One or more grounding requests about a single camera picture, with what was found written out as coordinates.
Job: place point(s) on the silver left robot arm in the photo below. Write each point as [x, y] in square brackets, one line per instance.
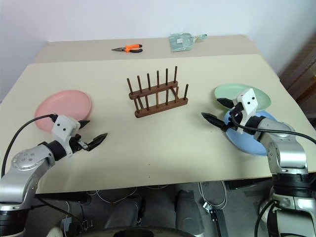
[24, 160]

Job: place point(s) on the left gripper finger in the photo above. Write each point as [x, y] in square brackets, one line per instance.
[97, 141]
[84, 123]

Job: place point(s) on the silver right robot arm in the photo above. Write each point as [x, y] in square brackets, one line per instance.
[284, 150]

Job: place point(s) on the dark rounded shape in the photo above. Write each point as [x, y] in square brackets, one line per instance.
[188, 209]
[126, 212]

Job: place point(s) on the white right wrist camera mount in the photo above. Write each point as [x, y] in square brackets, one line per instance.
[249, 101]

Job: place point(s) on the black metal stand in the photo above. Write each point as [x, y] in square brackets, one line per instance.
[218, 222]

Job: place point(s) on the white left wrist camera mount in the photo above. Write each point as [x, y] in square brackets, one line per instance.
[63, 126]

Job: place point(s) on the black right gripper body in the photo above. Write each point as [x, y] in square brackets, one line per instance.
[236, 109]

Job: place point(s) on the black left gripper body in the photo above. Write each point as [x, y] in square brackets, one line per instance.
[75, 145]

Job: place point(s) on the black table frame bar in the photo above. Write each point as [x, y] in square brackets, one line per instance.
[64, 197]
[247, 184]

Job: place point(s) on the brown wooden furniture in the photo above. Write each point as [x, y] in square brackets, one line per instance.
[306, 74]

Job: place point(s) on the white shoe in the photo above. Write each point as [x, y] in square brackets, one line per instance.
[54, 232]

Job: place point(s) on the green plate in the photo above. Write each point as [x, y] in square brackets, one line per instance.
[227, 91]

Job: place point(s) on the blue plate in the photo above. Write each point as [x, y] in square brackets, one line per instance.
[247, 145]

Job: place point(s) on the pink plate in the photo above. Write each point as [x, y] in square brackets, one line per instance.
[64, 103]

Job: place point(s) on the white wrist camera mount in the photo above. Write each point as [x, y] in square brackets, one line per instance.
[249, 101]
[63, 126]

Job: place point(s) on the clear greenish plastic bag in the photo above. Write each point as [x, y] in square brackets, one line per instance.
[180, 42]

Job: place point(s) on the wooden dish rack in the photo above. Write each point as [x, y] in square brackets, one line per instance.
[160, 107]

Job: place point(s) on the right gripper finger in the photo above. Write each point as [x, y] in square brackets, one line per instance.
[225, 102]
[213, 119]

